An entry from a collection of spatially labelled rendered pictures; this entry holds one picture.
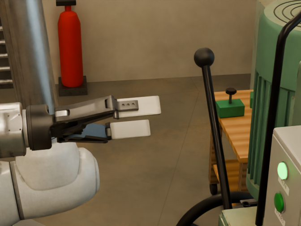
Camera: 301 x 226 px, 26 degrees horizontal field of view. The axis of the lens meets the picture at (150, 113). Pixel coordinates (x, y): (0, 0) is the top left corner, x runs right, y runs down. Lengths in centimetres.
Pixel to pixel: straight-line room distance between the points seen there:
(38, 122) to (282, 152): 48
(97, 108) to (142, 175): 233
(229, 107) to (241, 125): 9
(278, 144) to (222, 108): 203
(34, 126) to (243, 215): 37
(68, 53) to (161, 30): 63
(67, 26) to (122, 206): 133
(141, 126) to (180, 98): 292
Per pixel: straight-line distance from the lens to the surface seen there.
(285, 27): 76
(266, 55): 97
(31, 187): 165
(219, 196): 153
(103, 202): 314
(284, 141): 70
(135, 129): 117
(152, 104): 104
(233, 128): 268
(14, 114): 106
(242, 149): 254
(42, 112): 107
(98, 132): 115
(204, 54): 109
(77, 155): 166
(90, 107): 101
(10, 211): 167
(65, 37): 401
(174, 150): 353
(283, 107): 98
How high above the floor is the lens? 183
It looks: 28 degrees down
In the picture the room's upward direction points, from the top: straight up
